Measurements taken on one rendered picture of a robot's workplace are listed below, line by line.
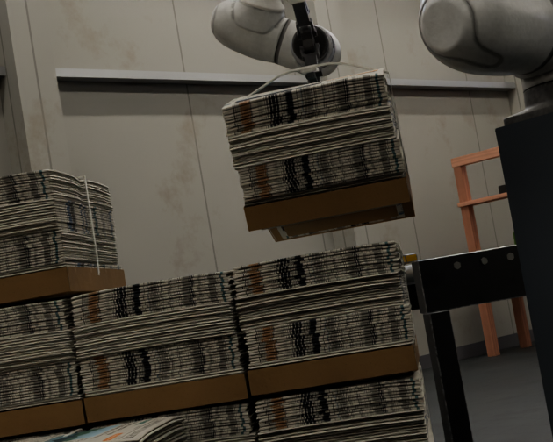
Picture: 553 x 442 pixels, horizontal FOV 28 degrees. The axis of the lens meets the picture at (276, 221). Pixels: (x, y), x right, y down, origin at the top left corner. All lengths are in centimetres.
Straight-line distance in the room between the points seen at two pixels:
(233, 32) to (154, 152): 584
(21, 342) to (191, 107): 664
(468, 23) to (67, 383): 91
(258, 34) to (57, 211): 66
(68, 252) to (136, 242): 597
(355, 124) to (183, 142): 655
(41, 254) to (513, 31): 89
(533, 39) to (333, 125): 36
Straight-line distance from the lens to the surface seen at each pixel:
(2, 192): 201
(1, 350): 200
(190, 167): 838
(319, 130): 188
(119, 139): 805
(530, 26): 187
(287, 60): 239
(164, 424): 178
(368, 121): 187
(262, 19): 238
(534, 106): 200
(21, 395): 199
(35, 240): 198
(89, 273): 208
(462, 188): 1012
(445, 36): 181
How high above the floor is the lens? 75
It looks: 4 degrees up
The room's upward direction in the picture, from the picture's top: 10 degrees counter-clockwise
